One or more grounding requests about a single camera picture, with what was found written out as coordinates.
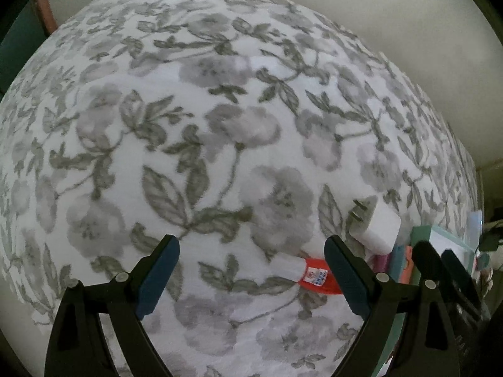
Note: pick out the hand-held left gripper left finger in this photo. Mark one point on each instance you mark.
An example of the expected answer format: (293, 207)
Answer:
(157, 279)

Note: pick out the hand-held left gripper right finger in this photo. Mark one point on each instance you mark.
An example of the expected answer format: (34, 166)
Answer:
(346, 279)

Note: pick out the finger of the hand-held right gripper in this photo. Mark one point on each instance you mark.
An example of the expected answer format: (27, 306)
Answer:
(428, 261)
(459, 279)

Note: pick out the red white tube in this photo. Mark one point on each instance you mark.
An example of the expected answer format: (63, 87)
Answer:
(318, 277)

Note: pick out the teal rimmed white box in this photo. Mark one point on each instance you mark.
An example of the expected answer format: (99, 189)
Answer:
(448, 239)

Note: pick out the white power adapter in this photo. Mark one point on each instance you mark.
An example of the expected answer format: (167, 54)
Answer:
(379, 227)

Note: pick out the small pink blue striped toy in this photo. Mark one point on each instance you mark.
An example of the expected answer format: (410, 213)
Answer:
(397, 261)

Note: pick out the white device with light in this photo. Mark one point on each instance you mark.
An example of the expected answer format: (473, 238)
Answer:
(475, 222)

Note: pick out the grey floral blanket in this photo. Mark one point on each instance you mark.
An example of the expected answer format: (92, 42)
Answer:
(235, 86)

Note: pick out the dark blue cabinet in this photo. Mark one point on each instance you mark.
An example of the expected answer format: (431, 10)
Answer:
(17, 43)

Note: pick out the reddish pink bar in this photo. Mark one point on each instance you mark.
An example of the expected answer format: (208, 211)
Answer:
(48, 10)

